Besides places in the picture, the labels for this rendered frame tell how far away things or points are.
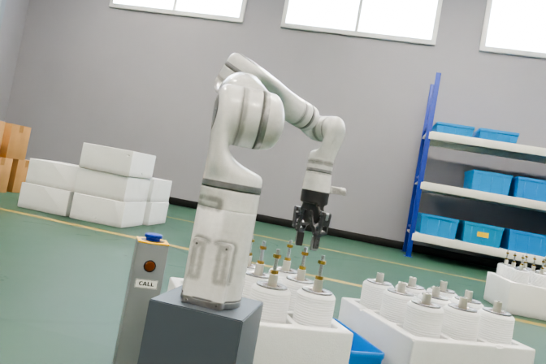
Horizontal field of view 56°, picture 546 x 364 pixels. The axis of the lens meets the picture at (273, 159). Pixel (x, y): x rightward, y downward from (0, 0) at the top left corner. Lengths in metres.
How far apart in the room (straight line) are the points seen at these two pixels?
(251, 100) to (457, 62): 5.86
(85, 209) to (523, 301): 2.86
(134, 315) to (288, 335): 0.35
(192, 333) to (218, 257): 0.11
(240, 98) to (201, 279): 0.27
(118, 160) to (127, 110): 3.41
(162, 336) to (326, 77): 5.83
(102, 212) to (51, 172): 0.51
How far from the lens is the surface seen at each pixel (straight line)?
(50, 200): 4.01
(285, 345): 1.23
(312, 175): 1.36
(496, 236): 5.68
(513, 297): 3.34
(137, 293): 1.22
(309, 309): 1.27
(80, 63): 7.60
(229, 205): 0.75
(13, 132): 5.02
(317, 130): 1.38
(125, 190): 3.73
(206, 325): 0.75
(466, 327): 1.50
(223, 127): 0.75
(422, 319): 1.42
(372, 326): 1.53
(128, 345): 1.25
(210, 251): 0.76
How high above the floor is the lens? 0.49
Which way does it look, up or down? 3 degrees up
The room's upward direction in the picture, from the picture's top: 10 degrees clockwise
